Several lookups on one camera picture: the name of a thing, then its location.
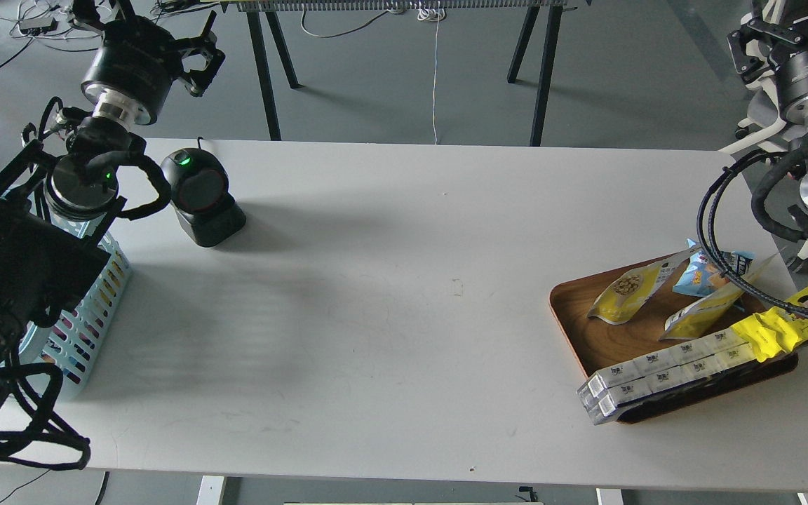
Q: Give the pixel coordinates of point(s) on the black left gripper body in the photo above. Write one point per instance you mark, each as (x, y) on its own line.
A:
(136, 59)

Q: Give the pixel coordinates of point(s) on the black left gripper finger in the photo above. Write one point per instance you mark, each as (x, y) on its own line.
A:
(205, 42)
(197, 81)

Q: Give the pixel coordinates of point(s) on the yellow nut snack pouch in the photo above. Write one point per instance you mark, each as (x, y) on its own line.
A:
(630, 291)

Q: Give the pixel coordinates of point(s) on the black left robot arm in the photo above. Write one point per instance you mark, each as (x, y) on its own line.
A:
(71, 180)

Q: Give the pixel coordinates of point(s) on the blue snack bag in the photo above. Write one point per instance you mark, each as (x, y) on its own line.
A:
(701, 277)

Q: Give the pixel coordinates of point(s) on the yellow cartoon snack bag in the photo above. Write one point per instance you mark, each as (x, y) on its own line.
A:
(776, 331)

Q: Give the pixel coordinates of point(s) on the yellow white snack pouch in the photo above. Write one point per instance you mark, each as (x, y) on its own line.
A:
(692, 321)

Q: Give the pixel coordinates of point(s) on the light blue plastic basket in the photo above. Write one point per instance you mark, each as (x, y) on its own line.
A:
(75, 341)

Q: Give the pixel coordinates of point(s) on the white boxed snack pack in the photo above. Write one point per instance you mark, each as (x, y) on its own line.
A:
(611, 393)

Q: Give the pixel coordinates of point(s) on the black barcode scanner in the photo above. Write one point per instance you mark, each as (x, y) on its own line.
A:
(199, 194)

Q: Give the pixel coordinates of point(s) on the black trestle table legs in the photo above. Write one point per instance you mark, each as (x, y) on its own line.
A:
(474, 76)

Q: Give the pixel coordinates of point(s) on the brown wooden tray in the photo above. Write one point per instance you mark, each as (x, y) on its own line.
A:
(597, 344)

